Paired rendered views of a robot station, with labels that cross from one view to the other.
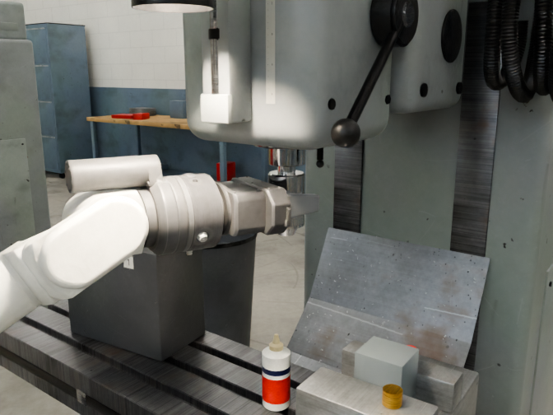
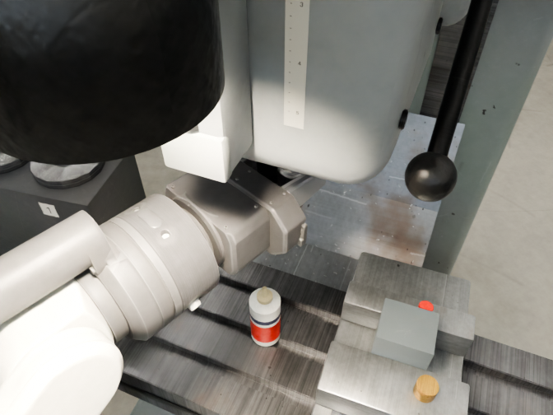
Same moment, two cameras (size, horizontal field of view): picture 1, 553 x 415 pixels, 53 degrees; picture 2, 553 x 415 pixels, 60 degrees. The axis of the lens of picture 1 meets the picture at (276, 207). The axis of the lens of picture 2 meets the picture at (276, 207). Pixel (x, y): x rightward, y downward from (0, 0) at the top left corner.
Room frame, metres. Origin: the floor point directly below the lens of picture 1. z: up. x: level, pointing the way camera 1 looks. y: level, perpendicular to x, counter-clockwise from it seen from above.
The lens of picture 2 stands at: (0.38, 0.07, 1.52)
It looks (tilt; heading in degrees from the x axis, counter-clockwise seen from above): 46 degrees down; 345
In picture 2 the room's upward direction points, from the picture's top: straight up
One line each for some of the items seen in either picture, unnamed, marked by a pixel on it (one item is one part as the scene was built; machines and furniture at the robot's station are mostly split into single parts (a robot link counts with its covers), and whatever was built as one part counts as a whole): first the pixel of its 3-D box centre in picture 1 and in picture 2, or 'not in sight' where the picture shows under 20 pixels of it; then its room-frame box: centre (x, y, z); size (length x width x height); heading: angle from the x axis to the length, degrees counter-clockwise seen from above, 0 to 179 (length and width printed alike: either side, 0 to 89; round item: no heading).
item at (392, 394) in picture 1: (392, 396); (425, 389); (0.54, -0.13, 1.05); 0.02 x 0.02 x 0.02
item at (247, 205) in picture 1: (221, 210); (201, 230); (0.64, 0.07, 1.23); 0.13 x 0.12 x 0.10; 31
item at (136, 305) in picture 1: (134, 282); (58, 205); (0.93, 0.25, 1.03); 0.22 x 0.12 x 0.20; 60
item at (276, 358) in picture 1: (276, 369); (265, 312); (0.71, 0.00, 0.98); 0.04 x 0.04 x 0.11
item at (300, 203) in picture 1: (299, 205); (304, 193); (0.66, -0.03, 1.23); 0.06 x 0.02 x 0.03; 121
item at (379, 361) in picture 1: (386, 372); (403, 338); (0.60, -0.13, 1.04); 0.06 x 0.05 x 0.06; 55
